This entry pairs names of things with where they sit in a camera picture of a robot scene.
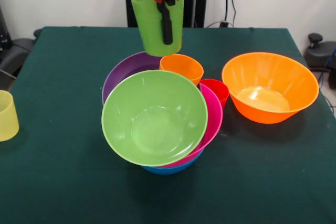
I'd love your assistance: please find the blue cable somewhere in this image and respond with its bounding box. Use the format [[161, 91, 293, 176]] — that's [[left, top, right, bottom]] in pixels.
[[316, 47, 336, 86]]

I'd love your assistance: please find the orange plastic cup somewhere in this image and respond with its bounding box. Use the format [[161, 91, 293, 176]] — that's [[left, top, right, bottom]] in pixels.
[[159, 54, 205, 87]]

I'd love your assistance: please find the red plastic cup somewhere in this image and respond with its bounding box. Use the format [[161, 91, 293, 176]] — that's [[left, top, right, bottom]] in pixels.
[[199, 79, 229, 109]]

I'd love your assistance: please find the pink plastic bowl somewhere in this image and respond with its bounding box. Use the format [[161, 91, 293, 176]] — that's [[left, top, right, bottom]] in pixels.
[[160, 82, 224, 168]]

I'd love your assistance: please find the green plastic cup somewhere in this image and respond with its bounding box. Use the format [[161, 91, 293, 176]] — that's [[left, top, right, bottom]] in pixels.
[[131, 0, 184, 57]]

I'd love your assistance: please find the dark green tablecloth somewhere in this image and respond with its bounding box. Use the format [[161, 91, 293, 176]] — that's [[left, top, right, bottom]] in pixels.
[[0, 26, 336, 224]]

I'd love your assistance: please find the black equipment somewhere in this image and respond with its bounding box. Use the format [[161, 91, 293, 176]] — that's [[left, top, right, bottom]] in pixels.
[[0, 6, 35, 79]]

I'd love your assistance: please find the purple plastic bowl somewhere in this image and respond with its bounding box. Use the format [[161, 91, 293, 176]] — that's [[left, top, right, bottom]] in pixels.
[[101, 51, 165, 105]]

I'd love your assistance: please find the large orange plastic bowl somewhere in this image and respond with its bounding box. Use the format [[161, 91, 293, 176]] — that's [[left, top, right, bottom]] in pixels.
[[222, 52, 320, 124]]

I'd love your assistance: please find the large blue plastic bowl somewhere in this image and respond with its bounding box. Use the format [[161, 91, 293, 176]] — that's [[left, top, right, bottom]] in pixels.
[[141, 149, 205, 176]]

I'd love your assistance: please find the green plastic bowl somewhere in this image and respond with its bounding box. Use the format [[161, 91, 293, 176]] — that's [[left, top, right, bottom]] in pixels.
[[101, 69, 209, 167]]

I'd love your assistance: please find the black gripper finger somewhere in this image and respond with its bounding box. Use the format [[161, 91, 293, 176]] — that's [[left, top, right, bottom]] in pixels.
[[156, 0, 176, 46]]

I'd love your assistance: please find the black wheeled base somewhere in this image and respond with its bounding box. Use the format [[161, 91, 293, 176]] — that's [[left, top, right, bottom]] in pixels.
[[303, 33, 336, 90]]

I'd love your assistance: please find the yellow plastic cup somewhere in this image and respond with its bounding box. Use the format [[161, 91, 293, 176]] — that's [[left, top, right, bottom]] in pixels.
[[0, 90, 20, 142]]

